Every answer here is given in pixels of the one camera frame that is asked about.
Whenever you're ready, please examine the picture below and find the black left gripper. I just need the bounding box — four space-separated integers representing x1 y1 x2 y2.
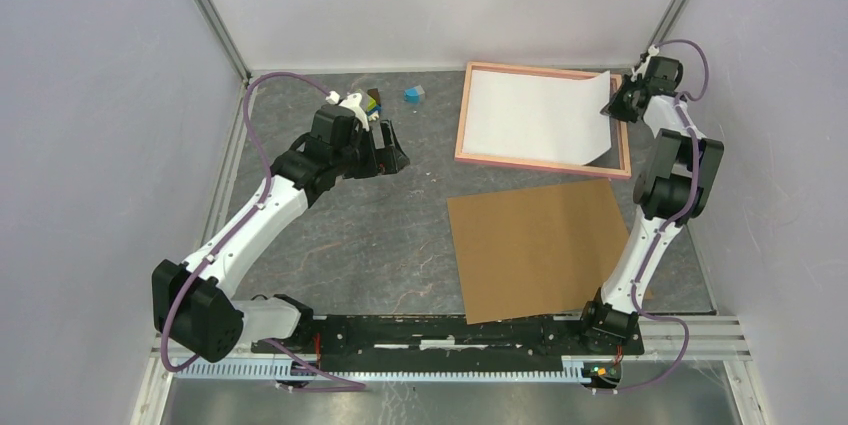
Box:
333 120 410 180

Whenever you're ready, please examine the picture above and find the mountain landscape photo print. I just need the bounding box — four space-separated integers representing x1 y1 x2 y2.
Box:
461 70 612 165

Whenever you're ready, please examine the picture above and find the brown cardboard backing board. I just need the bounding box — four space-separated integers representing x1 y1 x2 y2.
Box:
447 179 629 324

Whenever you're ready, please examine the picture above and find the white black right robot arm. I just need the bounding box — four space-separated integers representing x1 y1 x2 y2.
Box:
577 52 725 353

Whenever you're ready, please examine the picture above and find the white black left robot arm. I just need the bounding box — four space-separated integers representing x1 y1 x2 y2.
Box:
151 97 410 371

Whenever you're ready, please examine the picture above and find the blue green toy car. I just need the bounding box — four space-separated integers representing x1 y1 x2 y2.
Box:
362 92 381 123

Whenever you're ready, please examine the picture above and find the blue grey toy block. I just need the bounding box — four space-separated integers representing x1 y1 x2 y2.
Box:
404 85 426 104

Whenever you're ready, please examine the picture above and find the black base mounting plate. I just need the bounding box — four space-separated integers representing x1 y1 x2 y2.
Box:
281 314 645 373

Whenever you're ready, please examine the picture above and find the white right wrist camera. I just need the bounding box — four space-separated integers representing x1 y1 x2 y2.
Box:
631 44 661 81

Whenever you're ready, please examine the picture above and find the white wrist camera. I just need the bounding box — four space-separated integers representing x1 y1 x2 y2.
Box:
631 44 661 81
325 91 370 131

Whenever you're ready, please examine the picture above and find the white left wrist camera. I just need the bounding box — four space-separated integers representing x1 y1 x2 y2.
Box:
325 91 370 131

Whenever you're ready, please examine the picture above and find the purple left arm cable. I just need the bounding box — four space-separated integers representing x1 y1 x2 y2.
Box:
160 72 367 394

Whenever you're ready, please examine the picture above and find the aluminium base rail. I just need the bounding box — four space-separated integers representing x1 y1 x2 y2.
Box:
148 313 753 384

